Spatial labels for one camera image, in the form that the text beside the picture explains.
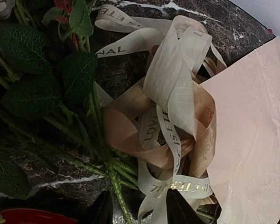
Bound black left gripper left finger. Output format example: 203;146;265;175
83;191;113;224

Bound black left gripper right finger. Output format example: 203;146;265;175
166;189;205;224

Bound tan satin ribbon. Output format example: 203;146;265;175
100;45;227;210

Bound pink fake flower bunch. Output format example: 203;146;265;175
0;0;140;223

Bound red floral bowl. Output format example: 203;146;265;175
0;208;78;224

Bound pink wrapping paper sheet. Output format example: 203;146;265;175
202;37;280;224

